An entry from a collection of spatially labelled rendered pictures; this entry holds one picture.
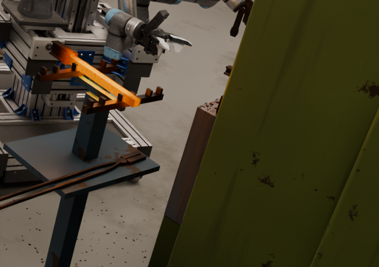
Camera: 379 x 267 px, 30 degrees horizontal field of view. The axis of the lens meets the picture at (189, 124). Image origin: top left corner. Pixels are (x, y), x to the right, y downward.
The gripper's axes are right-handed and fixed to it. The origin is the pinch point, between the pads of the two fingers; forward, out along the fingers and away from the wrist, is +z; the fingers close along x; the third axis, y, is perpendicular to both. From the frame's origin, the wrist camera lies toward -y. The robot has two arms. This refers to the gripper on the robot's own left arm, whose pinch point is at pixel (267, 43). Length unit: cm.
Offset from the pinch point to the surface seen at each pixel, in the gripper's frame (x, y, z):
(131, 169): -89, -39, -13
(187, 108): 148, -103, 24
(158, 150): 76, -106, 19
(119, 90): -95, -20, -35
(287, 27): -102, 30, -17
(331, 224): -125, 9, 24
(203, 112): -65, -17, -8
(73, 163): -97, -47, -28
